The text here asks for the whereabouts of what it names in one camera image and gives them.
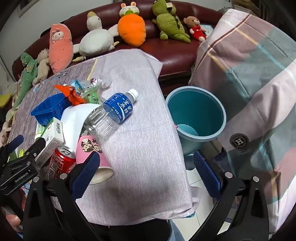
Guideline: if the dark red leather sofa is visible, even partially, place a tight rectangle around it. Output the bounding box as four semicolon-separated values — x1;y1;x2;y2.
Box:
11;0;223;81

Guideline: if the yellow plush toy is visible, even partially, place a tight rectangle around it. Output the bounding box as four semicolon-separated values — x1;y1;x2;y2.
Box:
0;93;12;108

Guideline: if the lilac tablecloth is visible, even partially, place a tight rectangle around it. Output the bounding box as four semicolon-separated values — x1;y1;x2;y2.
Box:
7;49;200;226

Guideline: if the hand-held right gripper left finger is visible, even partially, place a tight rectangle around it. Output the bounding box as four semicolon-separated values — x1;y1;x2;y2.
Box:
23;152;101;241

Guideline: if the light blue packet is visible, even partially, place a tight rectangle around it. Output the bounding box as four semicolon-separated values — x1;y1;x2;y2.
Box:
201;24;214;35

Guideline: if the pink paper cup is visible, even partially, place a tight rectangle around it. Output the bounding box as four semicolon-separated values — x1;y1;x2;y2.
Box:
76;136;114;184

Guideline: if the orange snack wrapper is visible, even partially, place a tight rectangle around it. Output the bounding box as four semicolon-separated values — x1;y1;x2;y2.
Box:
55;85;86;106

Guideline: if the light blue wrapper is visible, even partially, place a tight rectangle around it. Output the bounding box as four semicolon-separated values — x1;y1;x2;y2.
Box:
69;79;89;93

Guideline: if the white paper towel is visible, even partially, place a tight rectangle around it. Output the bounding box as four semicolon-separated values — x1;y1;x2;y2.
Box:
61;103;102;151

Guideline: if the small green dinosaur plush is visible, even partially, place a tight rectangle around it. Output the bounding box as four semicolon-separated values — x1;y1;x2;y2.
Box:
11;53;38;112

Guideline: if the white duck plush toy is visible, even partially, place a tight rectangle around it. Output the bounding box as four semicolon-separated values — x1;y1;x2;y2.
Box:
72;11;121;62

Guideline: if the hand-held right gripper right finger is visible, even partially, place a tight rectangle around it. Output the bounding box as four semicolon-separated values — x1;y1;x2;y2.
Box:
193;149;270;241

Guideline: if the cream plush toy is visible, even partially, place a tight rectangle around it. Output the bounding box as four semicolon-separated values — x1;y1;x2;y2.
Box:
2;80;23;137

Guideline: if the teal plastic waste bin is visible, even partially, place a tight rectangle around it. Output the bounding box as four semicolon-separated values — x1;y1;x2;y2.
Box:
165;86;226;171

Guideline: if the clear water bottle blue label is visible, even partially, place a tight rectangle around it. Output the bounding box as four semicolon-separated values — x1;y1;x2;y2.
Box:
83;89;139;139

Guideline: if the beige doll plush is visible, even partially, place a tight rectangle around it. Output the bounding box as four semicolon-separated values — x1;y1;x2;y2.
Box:
32;49;50;86

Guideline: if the framed wall picture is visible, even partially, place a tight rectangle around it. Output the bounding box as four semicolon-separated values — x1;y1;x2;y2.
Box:
18;0;44;17

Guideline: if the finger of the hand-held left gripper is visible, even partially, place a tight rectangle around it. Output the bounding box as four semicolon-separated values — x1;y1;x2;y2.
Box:
22;137;47;161
0;134;25;163

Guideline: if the brown teddy bear red outfit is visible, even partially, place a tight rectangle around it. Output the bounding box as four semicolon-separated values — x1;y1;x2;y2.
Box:
184;16;207;42

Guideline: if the orange carrot bunny plush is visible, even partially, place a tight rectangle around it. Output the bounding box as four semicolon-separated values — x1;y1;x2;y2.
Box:
117;2;146;47

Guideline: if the red soda can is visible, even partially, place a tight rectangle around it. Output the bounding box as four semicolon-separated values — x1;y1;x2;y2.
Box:
47;144;77;180

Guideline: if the white carton box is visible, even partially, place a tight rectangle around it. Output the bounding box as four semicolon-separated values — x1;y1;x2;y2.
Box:
35;117;64;168

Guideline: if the blue plastic tray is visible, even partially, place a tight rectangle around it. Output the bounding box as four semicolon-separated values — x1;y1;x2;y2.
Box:
31;94;68;126

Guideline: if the pink carrot plush toy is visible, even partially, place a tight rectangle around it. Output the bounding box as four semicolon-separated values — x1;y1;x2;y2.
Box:
48;24;74;75

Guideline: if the plaid quilt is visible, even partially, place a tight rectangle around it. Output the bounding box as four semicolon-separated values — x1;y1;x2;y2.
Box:
188;8;296;241

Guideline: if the green white wrapper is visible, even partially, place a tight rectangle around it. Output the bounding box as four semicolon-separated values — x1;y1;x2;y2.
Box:
81;89;103;105

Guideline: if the large green dinosaur plush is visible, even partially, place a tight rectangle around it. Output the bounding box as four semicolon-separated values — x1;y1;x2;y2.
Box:
151;0;191;44

